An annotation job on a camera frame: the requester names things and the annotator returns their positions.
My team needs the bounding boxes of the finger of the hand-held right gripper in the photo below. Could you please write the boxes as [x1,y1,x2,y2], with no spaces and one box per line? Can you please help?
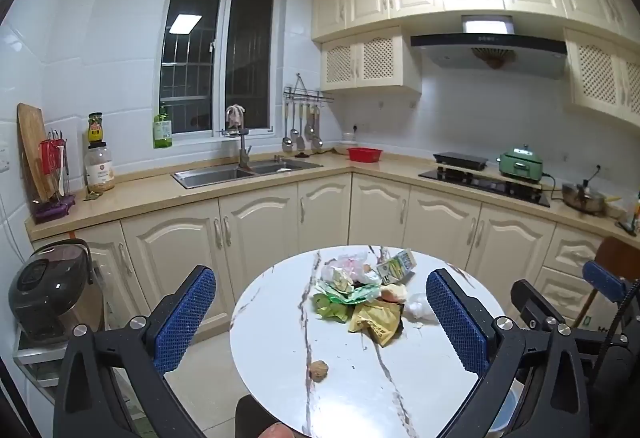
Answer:
[582,260,629,303]
[510,279,567,332]

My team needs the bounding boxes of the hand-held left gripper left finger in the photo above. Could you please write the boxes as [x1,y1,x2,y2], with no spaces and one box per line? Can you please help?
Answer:
[52,265,217,438]

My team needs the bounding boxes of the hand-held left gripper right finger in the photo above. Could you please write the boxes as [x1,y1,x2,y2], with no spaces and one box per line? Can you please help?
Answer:
[426,268,591,438]

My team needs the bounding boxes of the white tissue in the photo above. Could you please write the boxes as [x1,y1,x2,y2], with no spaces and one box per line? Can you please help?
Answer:
[402,294,438,323]

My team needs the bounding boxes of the green white milk carton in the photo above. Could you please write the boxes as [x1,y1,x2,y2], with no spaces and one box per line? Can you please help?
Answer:
[375,249,417,286]

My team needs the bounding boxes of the yellow snack packet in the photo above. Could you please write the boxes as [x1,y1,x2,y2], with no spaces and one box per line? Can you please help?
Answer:
[348,302,403,348]

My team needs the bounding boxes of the brown wooden chair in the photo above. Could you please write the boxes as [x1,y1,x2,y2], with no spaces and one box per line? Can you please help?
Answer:
[575,236,640,329]

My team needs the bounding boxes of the white printed cardboard box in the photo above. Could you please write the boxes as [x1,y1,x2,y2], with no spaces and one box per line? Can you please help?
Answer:
[570,298,609,334]

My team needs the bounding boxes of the metal wok with lid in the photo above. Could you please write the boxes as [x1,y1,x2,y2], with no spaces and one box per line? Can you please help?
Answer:
[561,180,608,216]

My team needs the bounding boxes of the round white marble table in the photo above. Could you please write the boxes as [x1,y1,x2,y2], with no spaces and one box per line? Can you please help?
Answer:
[230,245,511,436]

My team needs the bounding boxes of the crumpled green wrapper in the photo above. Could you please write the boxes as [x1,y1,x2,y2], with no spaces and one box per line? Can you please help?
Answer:
[316,280,382,305]

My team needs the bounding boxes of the cream lower kitchen cabinets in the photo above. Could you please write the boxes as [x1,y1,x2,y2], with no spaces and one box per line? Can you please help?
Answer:
[26,153,640,419]

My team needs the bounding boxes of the person's leg in dark trousers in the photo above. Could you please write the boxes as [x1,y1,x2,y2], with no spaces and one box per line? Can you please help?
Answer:
[234,394,281,438]

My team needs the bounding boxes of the pink plastic bag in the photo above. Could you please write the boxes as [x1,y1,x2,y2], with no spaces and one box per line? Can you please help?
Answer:
[320,254,373,286]

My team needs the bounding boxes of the black gas hob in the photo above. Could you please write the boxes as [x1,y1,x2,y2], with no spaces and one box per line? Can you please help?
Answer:
[418,168,551,209]

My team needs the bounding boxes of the green electric cooking pot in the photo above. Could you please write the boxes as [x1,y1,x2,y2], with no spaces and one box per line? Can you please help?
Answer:
[496,145,546,183]

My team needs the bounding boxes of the dark grey rice cooker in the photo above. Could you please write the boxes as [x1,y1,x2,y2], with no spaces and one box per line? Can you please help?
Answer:
[7,239,96,344]

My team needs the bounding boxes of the stainless steel double sink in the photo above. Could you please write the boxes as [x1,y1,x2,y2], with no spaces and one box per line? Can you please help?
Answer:
[170,158,325,190]

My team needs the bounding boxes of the metal storage shelf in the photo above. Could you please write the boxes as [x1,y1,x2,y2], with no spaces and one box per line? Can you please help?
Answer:
[12,328,71,389]

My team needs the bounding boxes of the black griddle pan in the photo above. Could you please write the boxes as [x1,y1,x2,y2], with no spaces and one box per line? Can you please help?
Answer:
[432,152,489,170]

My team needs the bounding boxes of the clear plastic jar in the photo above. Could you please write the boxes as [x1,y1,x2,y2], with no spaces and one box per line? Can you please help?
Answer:
[84,143,116,193]

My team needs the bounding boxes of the purple knife rack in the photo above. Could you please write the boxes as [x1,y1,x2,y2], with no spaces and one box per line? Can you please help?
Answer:
[33,192,77,225]

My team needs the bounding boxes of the metal kitchen faucet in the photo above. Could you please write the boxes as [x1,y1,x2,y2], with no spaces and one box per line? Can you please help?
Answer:
[223,105,253,169]

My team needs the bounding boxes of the green dish soap bottle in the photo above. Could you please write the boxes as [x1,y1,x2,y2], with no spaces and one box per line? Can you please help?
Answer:
[153,102,174,149]

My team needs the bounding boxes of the red plastic basin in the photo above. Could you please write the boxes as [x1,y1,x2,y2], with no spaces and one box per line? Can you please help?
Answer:
[347,147,384,163]

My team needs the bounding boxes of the metal ladle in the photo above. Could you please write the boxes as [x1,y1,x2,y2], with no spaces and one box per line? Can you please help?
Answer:
[281,102,293,153]

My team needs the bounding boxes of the yellow label sauce bottle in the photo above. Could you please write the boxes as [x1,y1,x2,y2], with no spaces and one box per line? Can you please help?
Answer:
[88,113,105,147]

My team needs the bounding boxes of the metal skimmer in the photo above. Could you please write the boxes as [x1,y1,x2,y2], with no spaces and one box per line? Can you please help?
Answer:
[312,104,325,151]

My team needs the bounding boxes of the wooden cutting board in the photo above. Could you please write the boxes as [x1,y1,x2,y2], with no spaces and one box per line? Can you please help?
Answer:
[17,103,55,203]

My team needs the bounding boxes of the range hood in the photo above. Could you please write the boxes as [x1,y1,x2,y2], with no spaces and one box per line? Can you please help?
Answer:
[411,15,568,79]

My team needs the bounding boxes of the barred kitchen window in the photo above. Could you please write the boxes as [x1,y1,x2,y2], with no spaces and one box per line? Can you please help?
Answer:
[159,0,277,141]

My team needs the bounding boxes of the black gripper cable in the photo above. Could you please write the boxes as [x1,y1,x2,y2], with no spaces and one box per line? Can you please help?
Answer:
[601,282,632,350]

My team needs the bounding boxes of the red handled knife set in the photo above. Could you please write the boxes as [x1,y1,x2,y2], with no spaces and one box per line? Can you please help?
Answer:
[39,130,70,199]

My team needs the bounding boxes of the large lattice door wall cabinet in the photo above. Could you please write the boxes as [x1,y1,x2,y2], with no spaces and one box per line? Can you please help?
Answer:
[564,28,640,129]

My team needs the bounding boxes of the wall utensil rack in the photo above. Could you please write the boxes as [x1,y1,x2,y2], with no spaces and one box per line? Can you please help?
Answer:
[283,74,335,104]

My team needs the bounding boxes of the small lattice door wall cabinet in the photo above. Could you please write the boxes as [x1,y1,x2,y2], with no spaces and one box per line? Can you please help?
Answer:
[320,26,422,93]

